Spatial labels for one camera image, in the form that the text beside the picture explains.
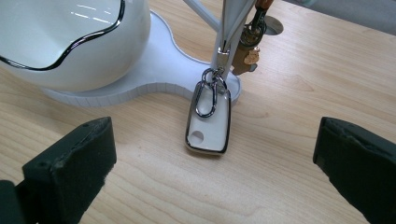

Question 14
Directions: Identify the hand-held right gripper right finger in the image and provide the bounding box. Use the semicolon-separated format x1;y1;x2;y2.
312;116;396;224

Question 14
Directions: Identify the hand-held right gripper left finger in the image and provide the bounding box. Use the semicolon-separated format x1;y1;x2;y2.
21;116;118;224

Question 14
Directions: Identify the white key stand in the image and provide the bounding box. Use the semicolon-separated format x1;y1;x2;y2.
40;0;260;108

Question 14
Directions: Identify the silver keychain with white fob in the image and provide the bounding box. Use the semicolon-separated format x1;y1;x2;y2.
184;0;258;157

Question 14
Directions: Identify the brown keychain with green loop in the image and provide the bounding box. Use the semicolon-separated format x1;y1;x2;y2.
231;0;276;77

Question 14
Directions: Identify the white bowl with dark rim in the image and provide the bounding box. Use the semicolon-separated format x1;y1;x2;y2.
0;0;152;93

